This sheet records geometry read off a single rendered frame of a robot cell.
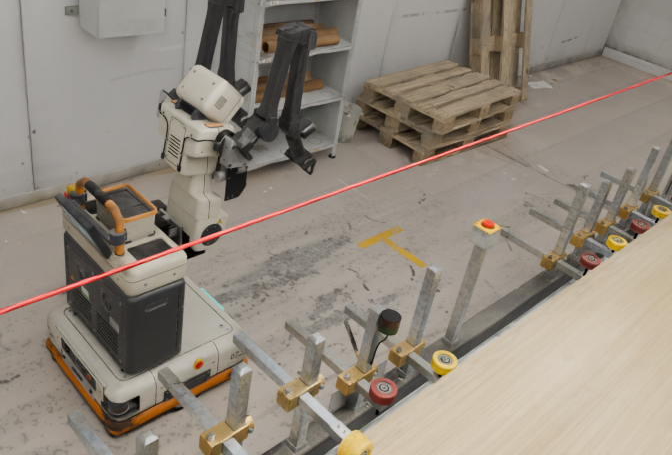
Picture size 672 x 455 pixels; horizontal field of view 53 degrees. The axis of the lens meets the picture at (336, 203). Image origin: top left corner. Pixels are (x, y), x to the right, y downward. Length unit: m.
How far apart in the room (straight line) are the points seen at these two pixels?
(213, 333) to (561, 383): 1.49
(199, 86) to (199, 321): 1.07
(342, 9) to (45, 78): 2.03
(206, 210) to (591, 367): 1.53
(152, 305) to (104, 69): 1.96
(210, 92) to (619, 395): 1.72
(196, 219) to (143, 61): 1.79
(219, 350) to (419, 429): 1.26
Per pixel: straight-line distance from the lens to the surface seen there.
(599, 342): 2.53
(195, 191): 2.73
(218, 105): 2.57
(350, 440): 1.79
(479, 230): 2.27
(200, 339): 3.01
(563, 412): 2.20
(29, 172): 4.31
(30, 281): 3.80
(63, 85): 4.17
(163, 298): 2.64
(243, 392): 1.69
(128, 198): 2.71
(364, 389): 2.08
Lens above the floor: 2.33
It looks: 30 degrees down
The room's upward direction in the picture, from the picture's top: 11 degrees clockwise
